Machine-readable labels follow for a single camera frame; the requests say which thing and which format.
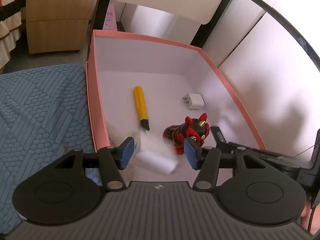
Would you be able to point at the pink paper sign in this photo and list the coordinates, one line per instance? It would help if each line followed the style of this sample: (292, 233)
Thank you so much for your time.
(110, 22)

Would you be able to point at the pink storage box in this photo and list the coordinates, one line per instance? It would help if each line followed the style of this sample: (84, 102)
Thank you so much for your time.
(166, 71)

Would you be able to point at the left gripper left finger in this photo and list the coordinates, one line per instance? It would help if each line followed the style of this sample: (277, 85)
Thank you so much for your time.
(112, 160)

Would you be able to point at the wooden cabinet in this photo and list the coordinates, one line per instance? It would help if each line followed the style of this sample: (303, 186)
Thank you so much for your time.
(57, 25)

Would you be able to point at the black lighter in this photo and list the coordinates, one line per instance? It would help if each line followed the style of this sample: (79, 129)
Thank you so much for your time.
(218, 135)

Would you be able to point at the white charger plug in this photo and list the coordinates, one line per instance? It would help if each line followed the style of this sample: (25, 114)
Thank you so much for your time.
(155, 153)

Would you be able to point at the yellow handle screwdriver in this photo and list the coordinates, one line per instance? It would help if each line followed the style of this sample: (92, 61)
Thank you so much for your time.
(141, 109)

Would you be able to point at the striped black white cloth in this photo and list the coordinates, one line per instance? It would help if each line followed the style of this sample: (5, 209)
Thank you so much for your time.
(11, 21)

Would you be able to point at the blue textured sofa cover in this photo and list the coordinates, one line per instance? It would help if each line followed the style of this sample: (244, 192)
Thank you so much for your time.
(44, 114)

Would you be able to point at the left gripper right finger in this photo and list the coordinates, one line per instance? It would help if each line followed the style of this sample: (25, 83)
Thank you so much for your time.
(205, 160)

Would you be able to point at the black metal frame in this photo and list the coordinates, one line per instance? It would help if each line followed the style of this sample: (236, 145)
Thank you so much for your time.
(204, 31)

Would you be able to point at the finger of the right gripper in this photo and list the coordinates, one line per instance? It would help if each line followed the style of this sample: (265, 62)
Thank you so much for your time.
(286, 164)

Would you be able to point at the red black figurine toy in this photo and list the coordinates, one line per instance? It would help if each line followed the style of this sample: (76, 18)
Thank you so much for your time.
(194, 128)

